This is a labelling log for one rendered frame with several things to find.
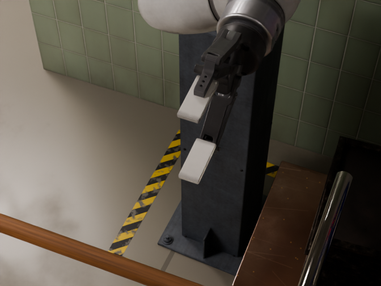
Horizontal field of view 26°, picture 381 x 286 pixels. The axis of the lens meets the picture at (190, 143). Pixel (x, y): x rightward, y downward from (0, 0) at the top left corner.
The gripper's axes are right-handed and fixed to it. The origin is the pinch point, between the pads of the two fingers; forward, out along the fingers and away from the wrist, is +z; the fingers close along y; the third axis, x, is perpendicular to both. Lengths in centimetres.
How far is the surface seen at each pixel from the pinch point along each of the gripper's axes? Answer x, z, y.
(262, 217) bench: 0, -47, 91
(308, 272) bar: -18.3, -5.0, 31.7
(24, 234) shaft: 26.4, 7.1, 29.0
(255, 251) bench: -2, -38, 91
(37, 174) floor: 85, -70, 149
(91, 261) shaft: 14.2, 7.4, 29.3
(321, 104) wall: 0, -114, 122
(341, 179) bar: -18.5, -24.2, 31.6
